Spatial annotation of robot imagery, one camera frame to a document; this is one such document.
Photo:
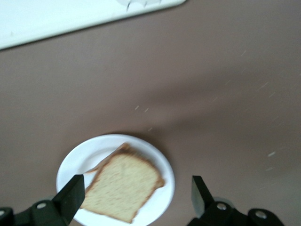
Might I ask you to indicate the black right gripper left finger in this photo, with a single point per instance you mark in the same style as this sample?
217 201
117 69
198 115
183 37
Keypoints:
63 202

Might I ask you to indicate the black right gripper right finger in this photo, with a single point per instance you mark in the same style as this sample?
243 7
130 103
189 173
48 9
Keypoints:
204 202

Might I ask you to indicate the white round plate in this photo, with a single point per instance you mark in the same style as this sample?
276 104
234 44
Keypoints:
82 157

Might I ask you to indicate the brown bread slice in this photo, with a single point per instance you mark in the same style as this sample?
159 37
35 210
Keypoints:
124 188
123 148

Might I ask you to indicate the cream tray with bear print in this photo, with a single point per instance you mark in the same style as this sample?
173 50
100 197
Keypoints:
58 16

